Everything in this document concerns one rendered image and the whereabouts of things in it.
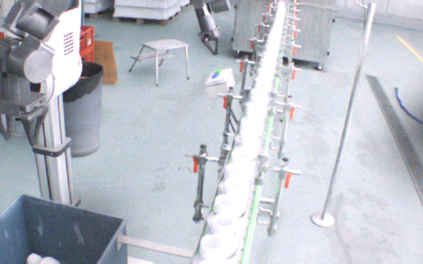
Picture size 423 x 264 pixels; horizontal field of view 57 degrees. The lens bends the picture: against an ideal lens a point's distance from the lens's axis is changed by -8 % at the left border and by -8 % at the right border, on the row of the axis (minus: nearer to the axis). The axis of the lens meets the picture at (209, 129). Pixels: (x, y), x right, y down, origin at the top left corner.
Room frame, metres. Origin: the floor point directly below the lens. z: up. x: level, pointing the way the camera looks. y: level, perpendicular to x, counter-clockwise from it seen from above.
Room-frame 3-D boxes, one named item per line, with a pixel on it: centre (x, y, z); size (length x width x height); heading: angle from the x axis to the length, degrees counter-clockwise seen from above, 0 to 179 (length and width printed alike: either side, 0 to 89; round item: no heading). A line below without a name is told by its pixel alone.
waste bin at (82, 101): (2.80, 1.03, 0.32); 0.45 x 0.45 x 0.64
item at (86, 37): (3.86, 1.51, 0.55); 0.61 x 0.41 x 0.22; 174
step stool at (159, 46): (4.65, 0.66, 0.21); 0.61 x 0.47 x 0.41; 44
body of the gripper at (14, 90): (0.68, 0.37, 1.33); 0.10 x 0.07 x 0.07; 79
